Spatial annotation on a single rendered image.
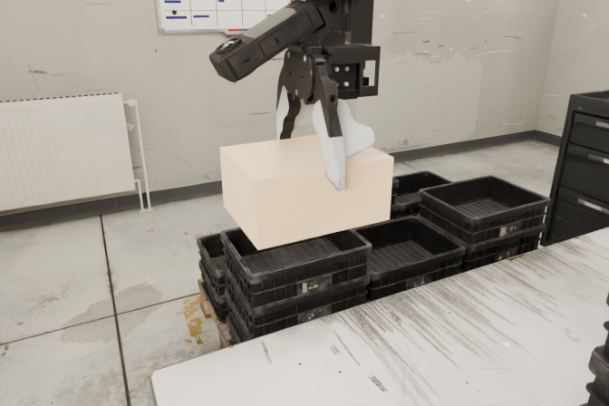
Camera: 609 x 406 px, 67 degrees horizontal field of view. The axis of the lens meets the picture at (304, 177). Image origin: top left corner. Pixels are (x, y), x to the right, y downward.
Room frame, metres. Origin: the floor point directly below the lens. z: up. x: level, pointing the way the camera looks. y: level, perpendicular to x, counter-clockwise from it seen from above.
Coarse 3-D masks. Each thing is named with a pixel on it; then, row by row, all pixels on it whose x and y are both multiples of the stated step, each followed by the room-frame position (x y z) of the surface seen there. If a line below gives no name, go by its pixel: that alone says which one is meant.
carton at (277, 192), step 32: (224, 160) 0.50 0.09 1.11; (256, 160) 0.46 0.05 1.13; (288, 160) 0.46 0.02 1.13; (320, 160) 0.46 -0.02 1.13; (352, 160) 0.46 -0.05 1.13; (384, 160) 0.47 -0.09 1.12; (224, 192) 0.50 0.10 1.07; (256, 192) 0.40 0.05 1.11; (288, 192) 0.42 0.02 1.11; (320, 192) 0.43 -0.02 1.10; (352, 192) 0.45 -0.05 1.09; (384, 192) 0.47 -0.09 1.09; (256, 224) 0.40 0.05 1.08; (288, 224) 0.42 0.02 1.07; (320, 224) 0.43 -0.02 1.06; (352, 224) 0.45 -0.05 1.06
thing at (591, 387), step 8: (592, 352) 0.52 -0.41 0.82; (592, 360) 0.51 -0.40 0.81; (592, 368) 0.50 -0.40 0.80; (600, 368) 0.49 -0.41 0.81; (608, 368) 0.49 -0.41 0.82; (600, 376) 0.49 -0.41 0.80; (608, 376) 0.48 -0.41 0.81; (592, 384) 0.52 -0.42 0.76; (600, 384) 0.50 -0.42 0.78; (608, 384) 0.48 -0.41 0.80; (592, 392) 0.50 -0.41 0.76; (600, 392) 0.50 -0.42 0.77; (608, 392) 0.49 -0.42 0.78; (592, 400) 0.50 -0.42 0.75; (600, 400) 0.49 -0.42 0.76; (608, 400) 0.48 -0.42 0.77
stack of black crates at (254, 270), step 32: (256, 256) 1.33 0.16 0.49; (288, 256) 1.33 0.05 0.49; (320, 256) 1.33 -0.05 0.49; (352, 256) 1.19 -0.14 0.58; (256, 288) 1.07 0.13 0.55; (288, 288) 1.11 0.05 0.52; (320, 288) 1.15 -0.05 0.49; (352, 288) 1.19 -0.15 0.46; (256, 320) 1.07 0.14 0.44; (288, 320) 1.11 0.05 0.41
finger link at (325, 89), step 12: (324, 72) 0.45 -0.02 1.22; (324, 84) 0.44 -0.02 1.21; (336, 84) 0.45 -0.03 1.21; (324, 96) 0.44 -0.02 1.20; (336, 96) 0.44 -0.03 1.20; (324, 108) 0.44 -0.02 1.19; (336, 108) 0.44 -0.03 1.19; (324, 120) 0.44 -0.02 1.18; (336, 120) 0.44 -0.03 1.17; (336, 132) 0.43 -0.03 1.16
